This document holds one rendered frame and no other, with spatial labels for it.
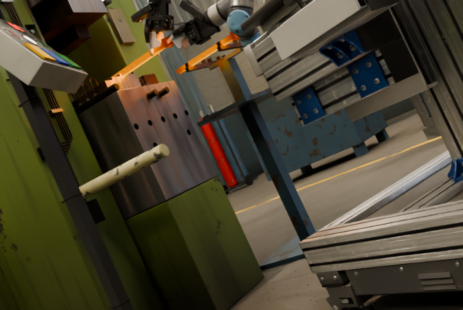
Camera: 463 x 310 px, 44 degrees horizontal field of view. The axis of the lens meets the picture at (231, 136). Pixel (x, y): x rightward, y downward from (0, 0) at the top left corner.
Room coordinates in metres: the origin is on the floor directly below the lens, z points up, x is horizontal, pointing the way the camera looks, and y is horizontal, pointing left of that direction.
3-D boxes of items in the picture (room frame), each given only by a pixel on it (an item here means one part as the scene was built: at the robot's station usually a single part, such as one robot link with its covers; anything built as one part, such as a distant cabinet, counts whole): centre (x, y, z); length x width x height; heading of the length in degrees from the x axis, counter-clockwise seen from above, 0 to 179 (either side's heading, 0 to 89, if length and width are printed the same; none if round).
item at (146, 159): (1.89, 0.40, 0.62); 0.44 x 0.05 x 0.05; 59
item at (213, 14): (2.01, -0.14, 0.99); 0.08 x 0.05 x 0.08; 150
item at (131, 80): (2.34, 0.48, 0.96); 0.42 x 0.20 x 0.09; 59
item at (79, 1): (2.34, 0.48, 1.32); 0.42 x 0.20 x 0.10; 59
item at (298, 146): (6.32, -0.89, 0.36); 1.21 x 0.81 x 0.72; 55
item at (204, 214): (2.40, 0.46, 0.23); 0.56 x 0.38 x 0.47; 59
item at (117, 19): (2.57, 0.25, 1.27); 0.09 x 0.02 x 0.17; 149
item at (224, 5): (1.97, -0.20, 0.99); 0.11 x 0.08 x 0.09; 60
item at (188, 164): (2.40, 0.46, 0.69); 0.56 x 0.38 x 0.45; 59
